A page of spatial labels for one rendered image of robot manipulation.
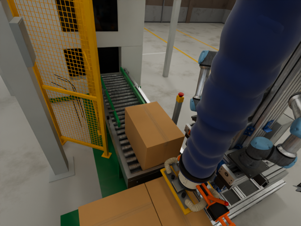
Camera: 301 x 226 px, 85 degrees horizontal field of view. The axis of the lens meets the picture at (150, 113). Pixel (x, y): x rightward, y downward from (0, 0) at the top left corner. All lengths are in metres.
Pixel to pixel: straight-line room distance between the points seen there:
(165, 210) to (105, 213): 0.51
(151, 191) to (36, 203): 1.36
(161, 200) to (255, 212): 1.35
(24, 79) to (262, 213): 2.87
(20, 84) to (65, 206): 1.40
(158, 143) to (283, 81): 1.01
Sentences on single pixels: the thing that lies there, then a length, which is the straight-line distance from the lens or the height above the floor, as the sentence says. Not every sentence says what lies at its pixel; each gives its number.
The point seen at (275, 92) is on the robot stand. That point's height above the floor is 1.54.
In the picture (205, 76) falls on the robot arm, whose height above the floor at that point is 1.47.
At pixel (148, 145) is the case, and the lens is 1.46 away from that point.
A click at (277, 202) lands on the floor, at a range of 2.91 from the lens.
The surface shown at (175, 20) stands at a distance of 4.28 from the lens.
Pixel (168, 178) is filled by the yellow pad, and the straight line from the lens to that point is 1.30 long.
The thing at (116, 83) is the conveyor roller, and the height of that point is 0.52.
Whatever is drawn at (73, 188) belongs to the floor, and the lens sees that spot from 2.41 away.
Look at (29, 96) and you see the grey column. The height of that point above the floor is 1.21.
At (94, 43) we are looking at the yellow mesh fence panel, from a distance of 1.62.
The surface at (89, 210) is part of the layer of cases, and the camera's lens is 1.66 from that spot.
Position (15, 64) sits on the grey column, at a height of 1.49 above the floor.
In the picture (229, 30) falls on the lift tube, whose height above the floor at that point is 1.96.
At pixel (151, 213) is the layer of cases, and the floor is 0.54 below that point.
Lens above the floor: 2.07
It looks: 39 degrees down
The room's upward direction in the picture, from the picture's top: 7 degrees clockwise
